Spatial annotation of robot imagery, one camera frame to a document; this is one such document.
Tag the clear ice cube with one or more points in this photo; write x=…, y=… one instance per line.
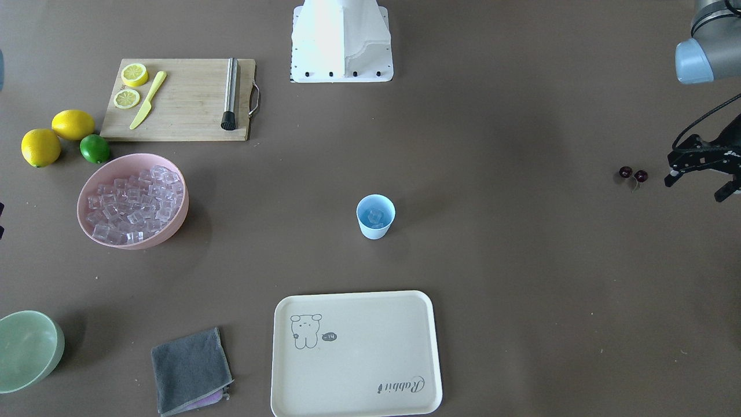
x=375, y=219

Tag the pink bowl of ice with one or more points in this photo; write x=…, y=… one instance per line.
x=134, y=202

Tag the lemon slice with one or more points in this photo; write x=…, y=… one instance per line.
x=126, y=99
x=134, y=75

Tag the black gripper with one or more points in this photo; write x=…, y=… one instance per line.
x=702, y=157

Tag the blue plastic cup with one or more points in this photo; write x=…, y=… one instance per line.
x=375, y=201

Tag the grey folded cloth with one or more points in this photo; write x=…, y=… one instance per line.
x=191, y=372

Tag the cream rabbit tray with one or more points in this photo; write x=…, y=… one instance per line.
x=355, y=354

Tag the green ceramic bowl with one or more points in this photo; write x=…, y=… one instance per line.
x=31, y=347

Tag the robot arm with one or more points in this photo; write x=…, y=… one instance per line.
x=712, y=52

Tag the wooden cutting board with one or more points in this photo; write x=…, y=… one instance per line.
x=189, y=104

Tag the yellow lemon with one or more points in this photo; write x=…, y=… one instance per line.
x=73, y=125
x=40, y=147

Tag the dark cherry pair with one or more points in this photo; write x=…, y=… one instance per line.
x=637, y=177

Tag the green lime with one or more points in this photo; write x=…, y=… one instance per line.
x=95, y=149

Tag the yellow plastic knife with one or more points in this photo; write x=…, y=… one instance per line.
x=146, y=105

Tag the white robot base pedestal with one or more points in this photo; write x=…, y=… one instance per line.
x=341, y=42

